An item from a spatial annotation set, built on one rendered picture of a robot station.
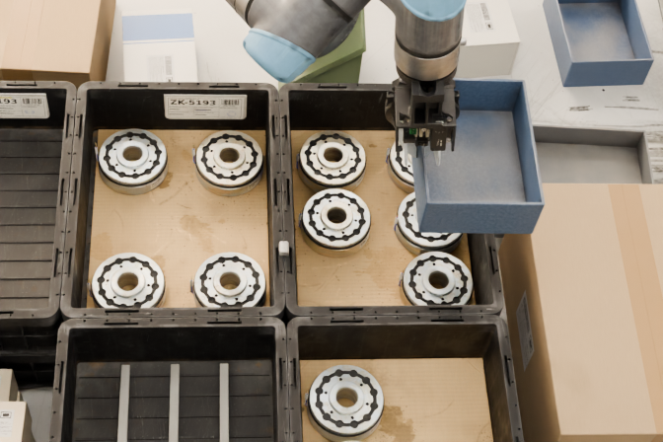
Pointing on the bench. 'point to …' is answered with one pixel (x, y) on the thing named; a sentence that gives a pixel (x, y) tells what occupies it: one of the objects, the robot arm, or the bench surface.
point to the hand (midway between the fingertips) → (419, 145)
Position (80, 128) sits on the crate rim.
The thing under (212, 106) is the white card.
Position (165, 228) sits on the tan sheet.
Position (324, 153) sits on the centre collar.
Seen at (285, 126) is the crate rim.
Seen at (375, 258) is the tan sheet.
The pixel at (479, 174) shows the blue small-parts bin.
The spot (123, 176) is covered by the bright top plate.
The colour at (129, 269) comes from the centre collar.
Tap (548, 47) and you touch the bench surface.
